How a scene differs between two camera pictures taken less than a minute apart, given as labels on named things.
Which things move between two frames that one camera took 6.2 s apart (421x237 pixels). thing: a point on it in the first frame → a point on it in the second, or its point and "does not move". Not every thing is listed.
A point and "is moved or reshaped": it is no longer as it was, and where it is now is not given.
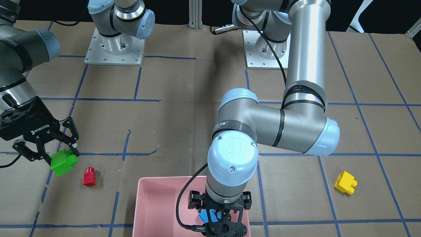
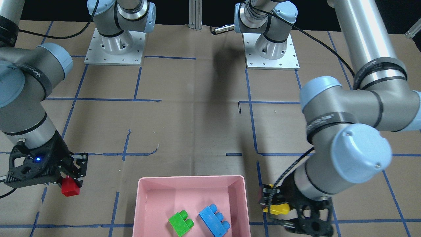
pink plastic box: [155, 205] does not move
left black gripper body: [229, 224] → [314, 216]
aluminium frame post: [195, 14] does not move
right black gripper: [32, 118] → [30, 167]
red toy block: [89, 177] → [69, 187]
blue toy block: [204, 215] does not move
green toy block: [62, 162] is moved or reshaped
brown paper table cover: [154, 120] does not move
